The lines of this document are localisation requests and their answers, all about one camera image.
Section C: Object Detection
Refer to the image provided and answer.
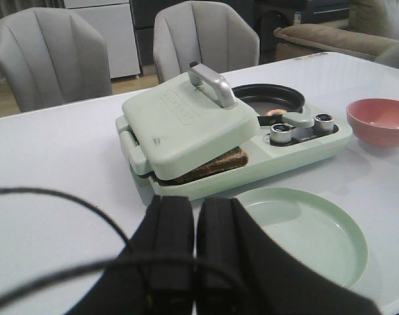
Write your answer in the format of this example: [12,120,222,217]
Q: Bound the left beige chair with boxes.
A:
[0,7,112,112]

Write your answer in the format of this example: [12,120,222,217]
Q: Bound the beige cushion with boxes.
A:
[274,24,399,61]

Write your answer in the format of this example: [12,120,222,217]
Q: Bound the pink bowl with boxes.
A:
[346,98,399,148]

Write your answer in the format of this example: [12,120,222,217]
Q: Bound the green breakfast maker base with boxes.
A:
[125,120,352,200]

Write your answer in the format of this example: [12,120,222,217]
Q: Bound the silver knob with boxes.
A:
[313,114,335,133]
[270,123,292,144]

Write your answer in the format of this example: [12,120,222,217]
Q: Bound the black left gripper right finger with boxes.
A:
[196,198,380,314]

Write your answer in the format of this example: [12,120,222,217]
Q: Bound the left silver knob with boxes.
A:
[270,123,292,144]

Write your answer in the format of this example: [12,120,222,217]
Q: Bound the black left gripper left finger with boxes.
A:
[68,196,194,314]

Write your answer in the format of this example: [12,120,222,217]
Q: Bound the black thin cable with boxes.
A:
[0,187,253,315]

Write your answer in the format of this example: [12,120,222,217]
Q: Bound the dark counter cabinet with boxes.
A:
[131,0,161,66]

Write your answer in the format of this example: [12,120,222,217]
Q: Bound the shrimp pieces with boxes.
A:
[264,109,287,117]

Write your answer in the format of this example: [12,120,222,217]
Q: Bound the right silver knob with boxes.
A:
[313,114,335,133]

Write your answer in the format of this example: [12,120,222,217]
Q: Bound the right beige chair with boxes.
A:
[153,1,260,83]

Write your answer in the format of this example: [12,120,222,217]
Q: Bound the green sandwich maker lid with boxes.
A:
[115,62,259,180]

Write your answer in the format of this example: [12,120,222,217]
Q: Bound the light green plate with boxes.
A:
[237,188,368,288]

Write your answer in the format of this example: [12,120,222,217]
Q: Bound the beige chair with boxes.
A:
[0,7,112,112]
[153,1,260,83]

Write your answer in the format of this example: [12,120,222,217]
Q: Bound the black round frying pan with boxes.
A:
[232,83,314,128]

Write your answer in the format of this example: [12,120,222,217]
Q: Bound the white refrigerator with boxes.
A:
[64,1,141,79]

